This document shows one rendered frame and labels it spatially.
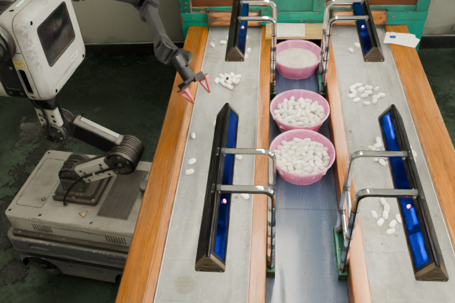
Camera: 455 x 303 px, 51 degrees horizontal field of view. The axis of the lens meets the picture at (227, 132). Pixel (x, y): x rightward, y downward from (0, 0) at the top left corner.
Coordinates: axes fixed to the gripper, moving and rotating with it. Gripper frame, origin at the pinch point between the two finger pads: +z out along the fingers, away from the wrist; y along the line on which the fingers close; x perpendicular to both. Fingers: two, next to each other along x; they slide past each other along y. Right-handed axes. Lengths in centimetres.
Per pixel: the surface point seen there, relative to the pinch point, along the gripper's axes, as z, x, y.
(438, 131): 63, 53, -58
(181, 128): 7.9, -13.3, 9.0
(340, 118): 40, 25, -40
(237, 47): -9.9, 16.9, -17.1
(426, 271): 56, 95, 30
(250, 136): 26.2, 4.9, -7.9
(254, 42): -4, -31, -67
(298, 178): 45, 28, -2
